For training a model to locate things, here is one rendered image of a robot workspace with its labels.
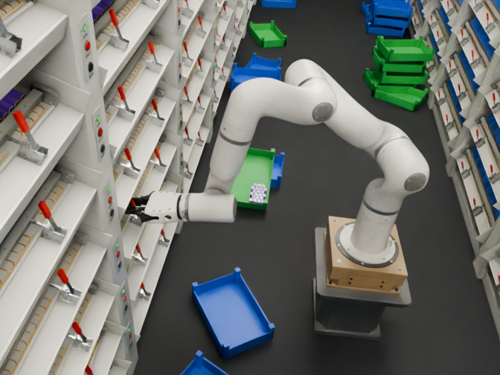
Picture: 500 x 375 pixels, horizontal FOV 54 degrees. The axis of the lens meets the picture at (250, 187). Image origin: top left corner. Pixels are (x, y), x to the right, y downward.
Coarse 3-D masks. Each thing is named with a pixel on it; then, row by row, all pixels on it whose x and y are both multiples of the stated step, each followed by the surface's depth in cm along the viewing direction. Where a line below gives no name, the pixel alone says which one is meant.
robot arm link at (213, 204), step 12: (204, 192) 146; (216, 192) 145; (192, 204) 142; (204, 204) 141; (216, 204) 141; (228, 204) 140; (192, 216) 142; (204, 216) 142; (216, 216) 141; (228, 216) 140
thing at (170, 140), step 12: (168, 132) 182; (156, 144) 181; (168, 144) 184; (168, 156) 179; (144, 180) 166; (156, 180) 169; (144, 192) 163; (132, 228) 150; (132, 240) 147; (132, 252) 145
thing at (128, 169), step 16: (160, 96) 170; (176, 96) 171; (144, 112) 158; (160, 112) 165; (144, 128) 155; (160, 128) 159; (128, 144) 148; (144, 144) 151; (128, 160) 136; (144, 160) 146; (128, 176) 139; (128, 192) 135
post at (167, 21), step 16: (160, 16) 154; (176, 32) 159; (176, 48) 162; (176, 64) 165; (160, 80) 168; (176, 80) 169; (176, 112) 176; (176, 128) 180; (176, 160) 190; (176, 192) 201
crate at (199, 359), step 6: (198, 354) 165; (198, 360) 167; (204, 360) 168; (192, 366) 167; (198, 366) 169; (204, 366) 170; (210, 366) 168; (216, 366) 165; (186, 372) 165; (192, 372) 169; (198, 372) 169; (204, 372) 169; (210, 372) 169; (216, 372) 167; (222, 372) 164
